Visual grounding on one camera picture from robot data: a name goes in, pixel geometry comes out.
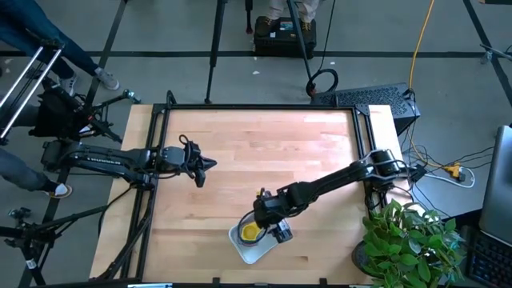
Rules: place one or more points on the black perforated computer case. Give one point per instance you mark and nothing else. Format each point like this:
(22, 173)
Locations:
(372, 98)

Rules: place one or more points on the grey laptop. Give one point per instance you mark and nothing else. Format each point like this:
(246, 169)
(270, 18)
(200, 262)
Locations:
(498, 188)

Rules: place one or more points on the black keyboard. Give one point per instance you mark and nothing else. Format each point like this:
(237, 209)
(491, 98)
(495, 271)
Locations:
(492, 262)

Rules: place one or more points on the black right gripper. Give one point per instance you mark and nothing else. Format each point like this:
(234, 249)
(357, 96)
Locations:
(274, 210)

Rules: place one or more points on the green potted plant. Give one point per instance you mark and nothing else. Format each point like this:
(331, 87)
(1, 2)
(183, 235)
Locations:
(408, 248)

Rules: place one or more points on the black power adapter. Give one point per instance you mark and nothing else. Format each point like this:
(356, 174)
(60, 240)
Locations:
(418, 173)

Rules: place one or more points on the person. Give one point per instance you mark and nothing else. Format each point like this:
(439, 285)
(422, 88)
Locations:
(40, 28)
(280, 8)
(16, 172)

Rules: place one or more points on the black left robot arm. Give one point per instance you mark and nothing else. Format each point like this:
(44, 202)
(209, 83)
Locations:
(104, 158)

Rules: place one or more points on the yellow measuring cup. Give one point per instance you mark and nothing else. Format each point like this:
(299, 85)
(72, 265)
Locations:
(251, 232)

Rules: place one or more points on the black equipment case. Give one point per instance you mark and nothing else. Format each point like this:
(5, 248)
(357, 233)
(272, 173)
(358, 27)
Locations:
(284, 42)

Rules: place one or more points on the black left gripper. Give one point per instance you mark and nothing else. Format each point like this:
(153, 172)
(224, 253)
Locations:
(178, 158)

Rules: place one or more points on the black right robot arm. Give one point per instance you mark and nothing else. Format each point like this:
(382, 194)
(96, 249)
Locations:
(340, 176)

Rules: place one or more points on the white plastic basket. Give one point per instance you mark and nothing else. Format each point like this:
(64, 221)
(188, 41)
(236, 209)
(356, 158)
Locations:
(252, 254)

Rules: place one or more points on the black metal table frame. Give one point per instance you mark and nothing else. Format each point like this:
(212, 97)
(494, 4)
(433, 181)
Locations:
(256, 107)

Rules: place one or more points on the black camera rig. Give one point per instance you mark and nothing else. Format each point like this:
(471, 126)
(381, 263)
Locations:
(60, 116)

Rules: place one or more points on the black stand legs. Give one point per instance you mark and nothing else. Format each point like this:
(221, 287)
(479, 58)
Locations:
(216, 40)

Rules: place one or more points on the black tripod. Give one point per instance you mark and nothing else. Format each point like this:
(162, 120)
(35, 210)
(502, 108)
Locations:
(36, 234)

